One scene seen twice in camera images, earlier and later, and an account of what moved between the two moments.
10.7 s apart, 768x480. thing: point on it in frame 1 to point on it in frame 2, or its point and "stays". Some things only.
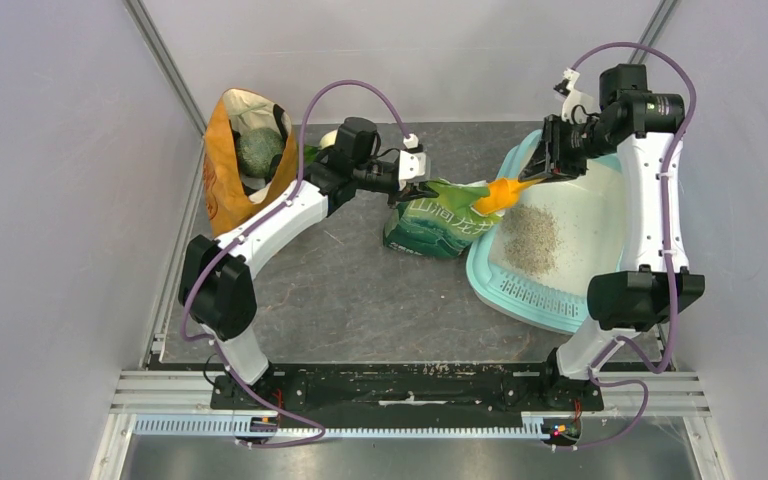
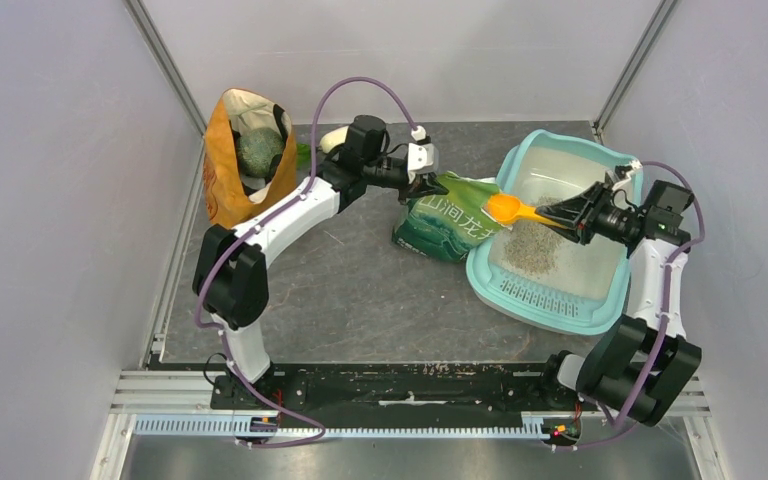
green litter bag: (444, 225) stays
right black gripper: (550, 157) to (582, 209)
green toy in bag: (256, 148) stays
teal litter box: (554, 240) stays
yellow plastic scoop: (503, 193) to (507, 208)
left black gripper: (411, 192) stays
